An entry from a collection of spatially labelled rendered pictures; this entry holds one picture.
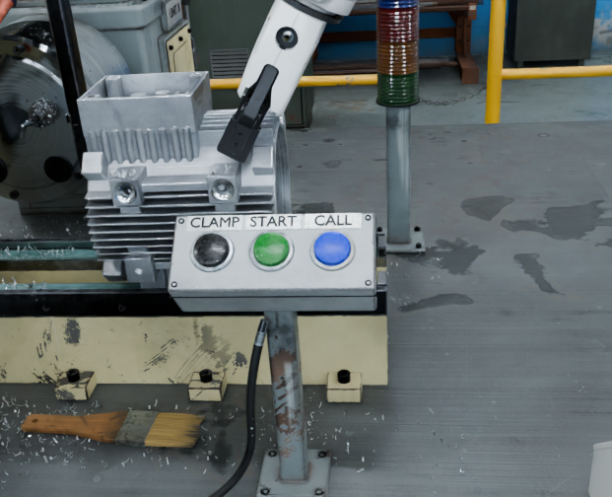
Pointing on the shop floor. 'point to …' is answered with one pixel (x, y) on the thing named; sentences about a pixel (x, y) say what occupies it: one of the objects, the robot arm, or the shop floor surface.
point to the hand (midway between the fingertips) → (238, 138)
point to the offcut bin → (550, 30)
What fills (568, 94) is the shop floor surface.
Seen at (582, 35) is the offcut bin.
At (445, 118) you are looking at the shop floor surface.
